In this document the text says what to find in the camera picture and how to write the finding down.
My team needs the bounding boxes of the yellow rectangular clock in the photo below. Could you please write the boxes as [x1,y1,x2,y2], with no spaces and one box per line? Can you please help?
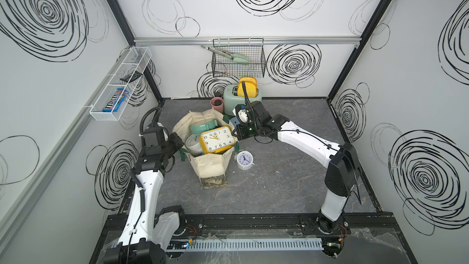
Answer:
[199,126,236,154]

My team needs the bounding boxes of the white wire shelf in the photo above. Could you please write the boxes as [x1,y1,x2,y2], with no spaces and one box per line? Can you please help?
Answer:
[89,46,151,122]

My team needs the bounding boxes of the black wire basket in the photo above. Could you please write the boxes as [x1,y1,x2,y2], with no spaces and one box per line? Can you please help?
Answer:
[210,37,266,78]

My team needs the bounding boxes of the silver twin bell clock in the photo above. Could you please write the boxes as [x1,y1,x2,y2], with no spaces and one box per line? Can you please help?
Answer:
[184,134,203,156]

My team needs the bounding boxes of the blue candy packet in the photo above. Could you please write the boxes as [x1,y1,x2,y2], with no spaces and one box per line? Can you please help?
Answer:
[102,88,128,112]

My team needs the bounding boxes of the green round pastel clock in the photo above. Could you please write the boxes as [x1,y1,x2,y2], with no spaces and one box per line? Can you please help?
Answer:
[189,119,218,135]

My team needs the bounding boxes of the yellow toast slice front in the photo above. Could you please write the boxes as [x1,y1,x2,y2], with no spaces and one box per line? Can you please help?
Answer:
[237,79,258,98]

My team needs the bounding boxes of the yellow toast slice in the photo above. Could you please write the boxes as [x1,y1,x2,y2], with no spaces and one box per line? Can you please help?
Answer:
[237,79,258,98]
[239,77,257,84]

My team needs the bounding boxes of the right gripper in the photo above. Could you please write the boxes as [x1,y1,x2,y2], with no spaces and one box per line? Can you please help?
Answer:
[231,121,262,139]

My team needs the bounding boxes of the grey slotted cable duct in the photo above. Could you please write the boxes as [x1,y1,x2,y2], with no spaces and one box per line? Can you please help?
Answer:
[166,238,324,253]

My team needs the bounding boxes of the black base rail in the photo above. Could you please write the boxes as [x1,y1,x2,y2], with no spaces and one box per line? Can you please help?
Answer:
[104,212,398,237]

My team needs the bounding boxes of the mint green tongs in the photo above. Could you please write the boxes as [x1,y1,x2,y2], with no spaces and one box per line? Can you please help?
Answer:
[200,45,250,64]

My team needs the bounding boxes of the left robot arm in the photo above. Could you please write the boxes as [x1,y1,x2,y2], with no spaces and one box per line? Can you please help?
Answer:
[103,122,185,264]

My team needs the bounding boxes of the pink cup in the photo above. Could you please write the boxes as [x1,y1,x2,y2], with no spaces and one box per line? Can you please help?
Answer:
[210,97,224,114]

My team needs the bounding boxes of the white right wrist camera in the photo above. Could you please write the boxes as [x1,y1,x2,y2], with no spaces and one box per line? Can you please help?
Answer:
[233,105,251,125]

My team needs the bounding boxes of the cream canvas tote bag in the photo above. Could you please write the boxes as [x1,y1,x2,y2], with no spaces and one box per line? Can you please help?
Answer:
[173,109,239,189]

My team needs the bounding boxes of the white purple face clock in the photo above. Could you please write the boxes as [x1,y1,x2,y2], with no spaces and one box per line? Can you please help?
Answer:
[236,150,254,171]

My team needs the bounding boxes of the yellow toast slice back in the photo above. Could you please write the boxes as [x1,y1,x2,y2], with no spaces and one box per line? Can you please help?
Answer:
[239,77,257,84]

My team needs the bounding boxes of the black remote control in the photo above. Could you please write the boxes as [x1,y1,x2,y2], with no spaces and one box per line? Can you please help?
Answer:
[120,71,142,83]

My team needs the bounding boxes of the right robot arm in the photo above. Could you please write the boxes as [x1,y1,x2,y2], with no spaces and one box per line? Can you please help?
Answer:
[233,100,360,234]

